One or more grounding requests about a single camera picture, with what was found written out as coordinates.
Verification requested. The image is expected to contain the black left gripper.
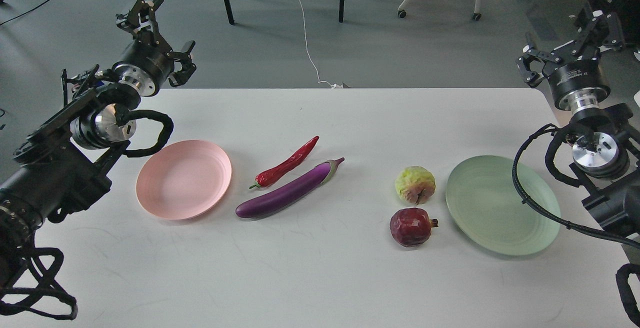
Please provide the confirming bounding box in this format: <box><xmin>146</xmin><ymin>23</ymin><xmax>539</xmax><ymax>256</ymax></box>
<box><xmin>112</xmin><ymin>0</ymin><xmax>197</xmax><ymax>97</ymax></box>

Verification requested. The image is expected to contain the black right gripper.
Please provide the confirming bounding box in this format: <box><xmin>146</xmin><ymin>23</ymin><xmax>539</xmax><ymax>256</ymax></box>
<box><xmin>516</xmin><ymin>11</ymin><xmax>626</xmax><ymax>110</ymax></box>

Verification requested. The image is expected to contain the red chili pepper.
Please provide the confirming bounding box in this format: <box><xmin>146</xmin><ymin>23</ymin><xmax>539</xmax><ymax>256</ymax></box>
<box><xmin>248</xmin><ymin>135</ymin><xmax>320</xmax><ymax>190</ymax></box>

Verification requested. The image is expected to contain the purple eggplant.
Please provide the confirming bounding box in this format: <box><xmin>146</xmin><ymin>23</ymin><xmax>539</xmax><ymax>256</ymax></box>
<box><xmin>235</xmin><ymin>157</ymin><xmax>345</xmax><ymax>220</ymax></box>

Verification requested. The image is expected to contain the green pink guava fruit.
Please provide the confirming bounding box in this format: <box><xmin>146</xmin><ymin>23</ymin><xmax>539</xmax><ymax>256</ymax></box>
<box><xmin>394</xmin><ymin>166</ymin><xmax>437</xmax><ymax>205</ymax></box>

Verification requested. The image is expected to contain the dark red pomegranate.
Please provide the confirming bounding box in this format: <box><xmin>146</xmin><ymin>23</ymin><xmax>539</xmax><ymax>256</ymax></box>
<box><xmin>389</xmin><ymin>207</ymin><xmax>439</xmax><ymax>248</ymax></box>

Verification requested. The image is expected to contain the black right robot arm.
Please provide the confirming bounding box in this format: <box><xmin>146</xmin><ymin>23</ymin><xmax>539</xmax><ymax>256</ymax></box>
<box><xmin>511</xmin><ymin>10</ymin><xmax>640</xmax><ymax>250</ymax></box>

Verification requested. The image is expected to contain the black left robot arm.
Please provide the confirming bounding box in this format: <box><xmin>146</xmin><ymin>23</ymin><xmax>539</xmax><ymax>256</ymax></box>
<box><xmin>0</xmin><ymin>0</ymin><xmax>197</xmax><ymax>321</ymax></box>

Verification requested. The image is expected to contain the pink plate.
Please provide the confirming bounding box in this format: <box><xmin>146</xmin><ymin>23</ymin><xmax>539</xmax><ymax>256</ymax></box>
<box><xmin>135</xmin><ymin>140</ymin><xmax>233</xmax><ymax>221</ymax></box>

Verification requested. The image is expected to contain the light green plate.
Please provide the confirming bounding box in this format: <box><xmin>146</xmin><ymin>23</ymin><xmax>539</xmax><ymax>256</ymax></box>
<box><xmin>445</xmin><ymin>155</ymin><xmax>560</xmax><ymax>257</ymax></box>

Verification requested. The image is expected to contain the white cable on floor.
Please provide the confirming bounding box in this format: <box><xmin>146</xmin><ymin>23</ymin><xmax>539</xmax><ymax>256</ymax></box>
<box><xmin>287</xmin><ymin>0</ymin><xmax>351</xmax><ymax>89</ymax></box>

